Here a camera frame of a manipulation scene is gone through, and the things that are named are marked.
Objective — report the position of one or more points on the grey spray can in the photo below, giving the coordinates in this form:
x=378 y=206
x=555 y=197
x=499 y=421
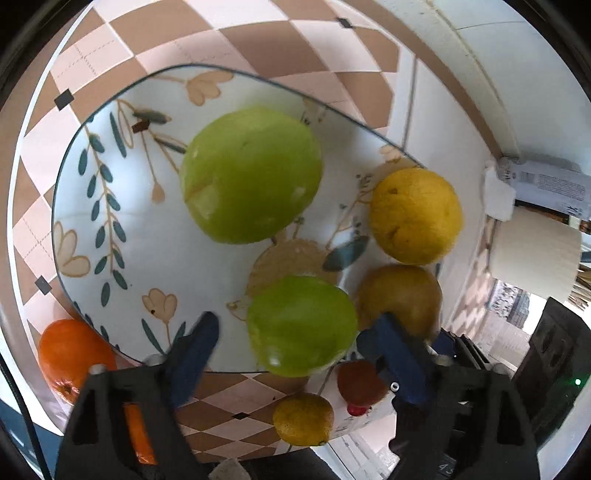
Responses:
x=545 y=182

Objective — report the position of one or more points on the green apple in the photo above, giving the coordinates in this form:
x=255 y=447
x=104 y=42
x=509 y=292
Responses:
x=249 y=175
x=300 y=323

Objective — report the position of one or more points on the brown pear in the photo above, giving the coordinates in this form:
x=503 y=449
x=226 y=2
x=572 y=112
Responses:
x=401 y=290

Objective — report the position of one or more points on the floral print white plate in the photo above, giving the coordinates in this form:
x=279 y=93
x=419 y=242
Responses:
x=138 y=240

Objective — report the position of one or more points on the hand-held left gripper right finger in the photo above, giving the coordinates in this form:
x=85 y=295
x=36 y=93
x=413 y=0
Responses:
x=401 y=364

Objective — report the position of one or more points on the grey fuzzy slipper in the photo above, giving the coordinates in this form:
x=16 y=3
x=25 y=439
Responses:
x=227 y=470

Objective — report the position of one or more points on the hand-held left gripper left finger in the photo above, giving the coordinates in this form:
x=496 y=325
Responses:
x=194 y=355

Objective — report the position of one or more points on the yellow lemon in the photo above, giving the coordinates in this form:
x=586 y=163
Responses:
x=415 y=214
x=302 y=417

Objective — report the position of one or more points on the bundle of wooden chopsticks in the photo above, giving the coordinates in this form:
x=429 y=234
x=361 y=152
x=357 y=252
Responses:
x=582 y=286

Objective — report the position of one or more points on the orange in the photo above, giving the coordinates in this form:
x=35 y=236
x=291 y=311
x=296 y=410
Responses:
x=69 y=355

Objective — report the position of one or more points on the small red cherry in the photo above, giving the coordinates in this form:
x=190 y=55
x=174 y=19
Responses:
x=358 y=409

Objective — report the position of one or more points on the beige utensil holder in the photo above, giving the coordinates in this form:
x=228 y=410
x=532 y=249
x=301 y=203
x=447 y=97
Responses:
x=531 y=249

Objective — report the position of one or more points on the reddish brown apple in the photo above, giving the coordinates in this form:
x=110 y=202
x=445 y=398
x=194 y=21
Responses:
x=358 y=381

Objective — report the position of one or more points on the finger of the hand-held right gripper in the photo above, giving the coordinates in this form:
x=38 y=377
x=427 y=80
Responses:
x=464 y=351

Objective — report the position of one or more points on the checked printed counter mat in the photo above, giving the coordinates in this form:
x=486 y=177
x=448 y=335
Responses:
x=277 y=46

